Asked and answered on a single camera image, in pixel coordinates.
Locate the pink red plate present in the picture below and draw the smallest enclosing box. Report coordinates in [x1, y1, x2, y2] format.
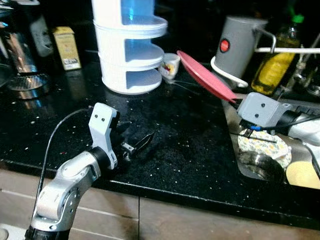
[176, 50, 240, 104]

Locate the steel cooking pot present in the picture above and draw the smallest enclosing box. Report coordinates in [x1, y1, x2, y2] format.
[238, 151, 287, 182]

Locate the black chopstick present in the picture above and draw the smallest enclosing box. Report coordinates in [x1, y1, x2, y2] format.
[245, 131, 279, 144]

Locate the stainless steel sink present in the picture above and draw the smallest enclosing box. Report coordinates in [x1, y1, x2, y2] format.
[222, 97, 320, 190]

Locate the floral patterned plate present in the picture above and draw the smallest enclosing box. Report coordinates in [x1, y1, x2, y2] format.
[237, 131, 293, 170]

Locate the yellow oil bottle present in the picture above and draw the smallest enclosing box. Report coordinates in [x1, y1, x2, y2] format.
[250, 14, 305, 97]

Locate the grey jug with red button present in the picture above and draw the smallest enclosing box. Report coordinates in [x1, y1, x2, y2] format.
[215, 15, 277, 83]

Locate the pale yellow plate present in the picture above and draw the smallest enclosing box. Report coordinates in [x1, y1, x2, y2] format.
[285, 161, 320, 190]

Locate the steel faucet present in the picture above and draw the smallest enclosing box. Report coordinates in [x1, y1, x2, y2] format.
[285, 50, 320, 98]

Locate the small white printed cup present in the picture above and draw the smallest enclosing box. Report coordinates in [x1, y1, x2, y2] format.
[159, 52, 181, 82]

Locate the yellow cardboard box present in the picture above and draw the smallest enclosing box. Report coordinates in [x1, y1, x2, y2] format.
[52, 26, 82, 71]

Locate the stone-look cabinet door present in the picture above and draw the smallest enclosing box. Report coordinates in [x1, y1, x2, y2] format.
[139, 196, 320, 240]

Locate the grey black appliance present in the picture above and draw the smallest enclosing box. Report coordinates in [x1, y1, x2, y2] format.
[27, 14, 54, 58]

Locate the shiny steel jug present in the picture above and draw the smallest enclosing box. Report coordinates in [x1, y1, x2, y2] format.
[0, 20, 51, 99]

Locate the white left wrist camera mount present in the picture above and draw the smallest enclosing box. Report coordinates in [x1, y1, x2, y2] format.
[88, 102, 120, 171]

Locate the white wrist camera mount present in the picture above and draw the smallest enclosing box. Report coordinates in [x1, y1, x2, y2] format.
[88, 102, 120, 171]
[237, 92, 281, 129]

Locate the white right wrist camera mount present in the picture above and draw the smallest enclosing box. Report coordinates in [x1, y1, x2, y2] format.
[237, 92, 281, 129]

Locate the white flexible tap hose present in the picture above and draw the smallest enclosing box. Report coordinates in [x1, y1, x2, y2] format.
[210, 45, 320, 90]

